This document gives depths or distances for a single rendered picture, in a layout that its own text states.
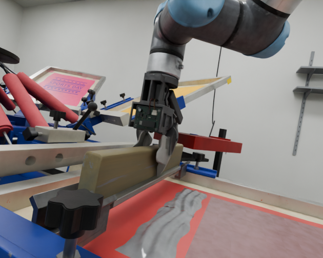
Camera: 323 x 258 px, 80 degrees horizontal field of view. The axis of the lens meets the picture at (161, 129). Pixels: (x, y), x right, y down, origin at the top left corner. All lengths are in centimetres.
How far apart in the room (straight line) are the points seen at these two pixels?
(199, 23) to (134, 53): 273
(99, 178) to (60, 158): 27
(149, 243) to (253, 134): 217
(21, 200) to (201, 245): 30
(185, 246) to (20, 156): 35
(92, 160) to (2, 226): 11
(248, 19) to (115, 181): 33
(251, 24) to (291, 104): 214
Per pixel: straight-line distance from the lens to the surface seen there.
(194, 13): 32
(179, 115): 49
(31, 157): 50
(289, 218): 63
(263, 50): 41
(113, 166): 29
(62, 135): 58
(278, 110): 246
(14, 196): 40
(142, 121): 37
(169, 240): 34
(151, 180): 41
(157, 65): 40
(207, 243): 37
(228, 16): 37
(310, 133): 251
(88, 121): 109
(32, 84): 100
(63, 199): 18
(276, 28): 41
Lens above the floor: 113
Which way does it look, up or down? 1 degrees down
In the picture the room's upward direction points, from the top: 10 degrees clockwise
